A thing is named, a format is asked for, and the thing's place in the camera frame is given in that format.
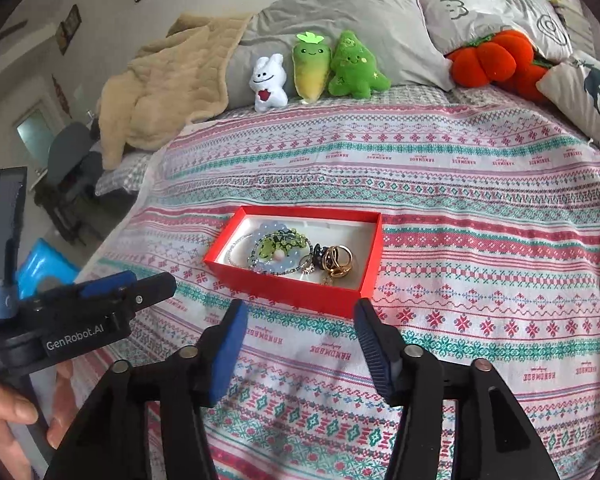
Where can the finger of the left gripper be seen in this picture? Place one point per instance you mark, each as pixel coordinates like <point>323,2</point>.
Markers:
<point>147,292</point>
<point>107,287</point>

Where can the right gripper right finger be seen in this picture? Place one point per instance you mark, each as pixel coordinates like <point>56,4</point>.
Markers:
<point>494,439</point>

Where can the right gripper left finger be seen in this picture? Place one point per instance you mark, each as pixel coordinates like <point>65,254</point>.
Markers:
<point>108,439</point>

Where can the gold charm jewelry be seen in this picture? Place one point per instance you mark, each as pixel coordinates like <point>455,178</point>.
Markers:
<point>306,265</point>

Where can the red jewelry box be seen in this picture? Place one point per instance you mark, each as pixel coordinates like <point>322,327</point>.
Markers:
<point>259,251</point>

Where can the blue plastic stool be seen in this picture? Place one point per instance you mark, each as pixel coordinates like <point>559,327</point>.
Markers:
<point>43,262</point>

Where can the checked bed sheet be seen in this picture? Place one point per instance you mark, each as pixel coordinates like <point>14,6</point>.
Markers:
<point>127,177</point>

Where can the dark office chair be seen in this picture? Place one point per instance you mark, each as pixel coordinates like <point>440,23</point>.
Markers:
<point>74,166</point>

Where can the beige blanket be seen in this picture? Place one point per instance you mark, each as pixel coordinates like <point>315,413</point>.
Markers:
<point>171,82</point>

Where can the white rabbit plush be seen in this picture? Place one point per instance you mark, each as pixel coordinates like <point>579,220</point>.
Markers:
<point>267,82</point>

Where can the yellow radish plush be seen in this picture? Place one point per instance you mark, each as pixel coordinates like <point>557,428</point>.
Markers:
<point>311,58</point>

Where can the green tree plush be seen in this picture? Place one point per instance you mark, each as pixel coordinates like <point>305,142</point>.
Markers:
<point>354,70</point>

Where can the white deer pillow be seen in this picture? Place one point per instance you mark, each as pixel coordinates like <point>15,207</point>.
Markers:
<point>573,86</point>

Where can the orange pumpkin plush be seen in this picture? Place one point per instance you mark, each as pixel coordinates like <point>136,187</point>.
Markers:
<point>506,59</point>

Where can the grey printed pillow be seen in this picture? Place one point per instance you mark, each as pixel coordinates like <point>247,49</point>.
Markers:
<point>452,24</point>

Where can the small dark wall frame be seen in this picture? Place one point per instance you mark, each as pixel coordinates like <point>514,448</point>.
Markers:
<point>68,28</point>

